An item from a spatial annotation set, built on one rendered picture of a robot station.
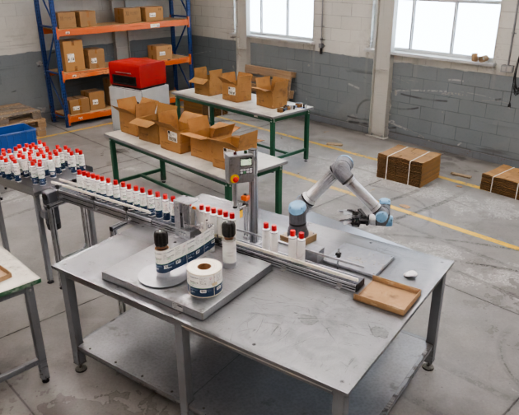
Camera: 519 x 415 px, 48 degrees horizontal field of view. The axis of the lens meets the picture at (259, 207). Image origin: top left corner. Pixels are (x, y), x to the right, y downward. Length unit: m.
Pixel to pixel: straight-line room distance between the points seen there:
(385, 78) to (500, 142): 2.02
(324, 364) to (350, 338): 0.26
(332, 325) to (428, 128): 6.28
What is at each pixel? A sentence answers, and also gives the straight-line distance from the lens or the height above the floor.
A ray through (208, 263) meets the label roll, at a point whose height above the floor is 1.02.
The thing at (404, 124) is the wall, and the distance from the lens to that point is 9.31.
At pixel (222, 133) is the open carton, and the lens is 5.72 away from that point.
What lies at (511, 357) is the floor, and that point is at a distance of 4.60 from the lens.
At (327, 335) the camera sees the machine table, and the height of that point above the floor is 0.83.
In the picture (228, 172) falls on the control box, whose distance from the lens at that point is 3.69.
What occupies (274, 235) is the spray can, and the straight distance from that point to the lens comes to 3.62.
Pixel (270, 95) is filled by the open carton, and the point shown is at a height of 0.96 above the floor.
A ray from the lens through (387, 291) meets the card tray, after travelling 3.47.
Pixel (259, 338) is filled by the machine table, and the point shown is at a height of 0.83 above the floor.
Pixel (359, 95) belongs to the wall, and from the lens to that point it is 9.73.
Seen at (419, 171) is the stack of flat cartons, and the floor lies 0.20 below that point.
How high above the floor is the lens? 2.60
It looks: 23 degrees down
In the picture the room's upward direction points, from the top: straight up
